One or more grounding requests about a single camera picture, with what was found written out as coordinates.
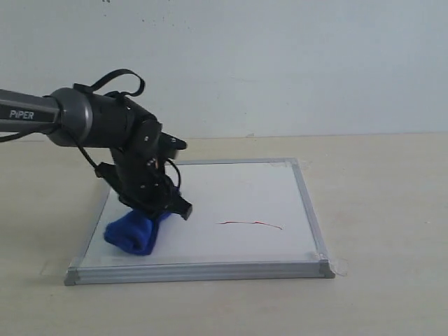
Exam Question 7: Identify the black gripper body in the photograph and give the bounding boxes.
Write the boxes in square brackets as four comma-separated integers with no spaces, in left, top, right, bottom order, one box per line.
[94,139,179,214]

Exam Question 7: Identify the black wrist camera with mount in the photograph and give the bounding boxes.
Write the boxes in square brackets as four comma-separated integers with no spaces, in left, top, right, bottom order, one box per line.
[157,132,188,160]

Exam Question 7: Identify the clear tape corner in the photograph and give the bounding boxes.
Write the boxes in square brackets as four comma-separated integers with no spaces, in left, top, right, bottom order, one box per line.
[329,258,349,277]
[39,258,71,278]

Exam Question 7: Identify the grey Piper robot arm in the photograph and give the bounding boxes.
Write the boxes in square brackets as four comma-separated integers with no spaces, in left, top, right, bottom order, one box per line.
[1,87,193,219]

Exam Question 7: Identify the blue cloth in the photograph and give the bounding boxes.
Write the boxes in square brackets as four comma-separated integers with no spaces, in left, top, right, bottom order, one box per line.
[103,208,176,256]

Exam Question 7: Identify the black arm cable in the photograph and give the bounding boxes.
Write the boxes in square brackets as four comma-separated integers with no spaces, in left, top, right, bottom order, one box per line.
[0,69,183,197]

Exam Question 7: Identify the clear tape front right corner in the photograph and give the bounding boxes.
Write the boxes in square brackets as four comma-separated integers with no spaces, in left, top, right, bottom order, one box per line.
[329,258,349,277]

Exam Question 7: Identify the clear tape front left corner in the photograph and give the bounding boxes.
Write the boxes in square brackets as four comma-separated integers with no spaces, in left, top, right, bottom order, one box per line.
[39,258,71,278]

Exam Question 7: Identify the white board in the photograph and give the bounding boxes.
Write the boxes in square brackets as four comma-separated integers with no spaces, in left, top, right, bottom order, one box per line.
[64,158,335,286]

